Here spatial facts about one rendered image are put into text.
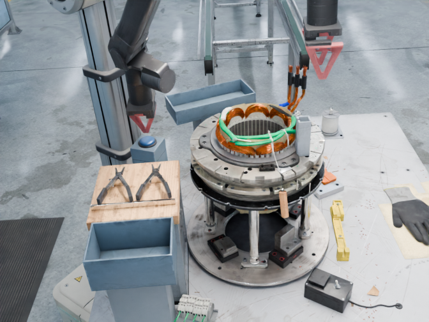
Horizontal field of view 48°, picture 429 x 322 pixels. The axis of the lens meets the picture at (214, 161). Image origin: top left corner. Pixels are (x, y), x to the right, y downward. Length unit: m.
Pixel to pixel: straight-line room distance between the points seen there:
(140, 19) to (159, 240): 0.45
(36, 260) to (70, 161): 0.86
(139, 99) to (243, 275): 0.50
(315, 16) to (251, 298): 0.66
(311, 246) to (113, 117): 0.66
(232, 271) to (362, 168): 0.61
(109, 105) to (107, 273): 0.59
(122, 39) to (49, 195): 1.98
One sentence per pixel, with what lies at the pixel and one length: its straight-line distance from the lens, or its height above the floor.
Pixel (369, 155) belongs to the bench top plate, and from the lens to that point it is 1.69.
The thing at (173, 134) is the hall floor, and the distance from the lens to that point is 3.27.
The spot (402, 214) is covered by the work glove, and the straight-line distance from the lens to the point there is 1.45.
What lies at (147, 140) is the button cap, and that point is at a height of 1.04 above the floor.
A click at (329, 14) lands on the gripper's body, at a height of 1.42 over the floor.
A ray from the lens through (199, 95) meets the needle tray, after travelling 1.48.
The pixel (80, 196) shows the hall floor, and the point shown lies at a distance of 2.88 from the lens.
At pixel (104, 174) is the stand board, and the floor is 1.07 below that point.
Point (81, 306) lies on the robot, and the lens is 1.96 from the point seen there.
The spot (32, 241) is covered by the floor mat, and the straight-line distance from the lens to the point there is 2.67.
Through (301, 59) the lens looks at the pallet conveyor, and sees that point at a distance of 2.46.
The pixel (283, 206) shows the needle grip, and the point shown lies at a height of 1.03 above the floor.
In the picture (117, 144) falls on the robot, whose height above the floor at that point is 0.95.
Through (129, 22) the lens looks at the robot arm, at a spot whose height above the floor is 1.40.
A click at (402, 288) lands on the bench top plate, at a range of 1.28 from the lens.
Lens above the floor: 1.72
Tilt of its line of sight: 35 degrees down
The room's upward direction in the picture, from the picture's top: 4 degrees counter-clockwise
